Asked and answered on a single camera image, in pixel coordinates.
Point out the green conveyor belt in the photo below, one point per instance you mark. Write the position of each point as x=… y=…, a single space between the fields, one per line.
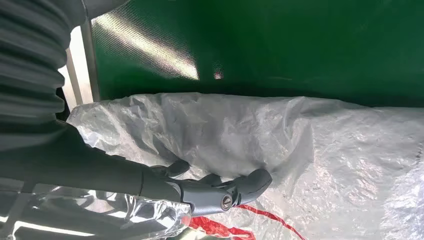
x=281 y=43

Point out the silver conveyor frame rail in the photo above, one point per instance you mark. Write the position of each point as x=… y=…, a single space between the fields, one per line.
x=90 y=66

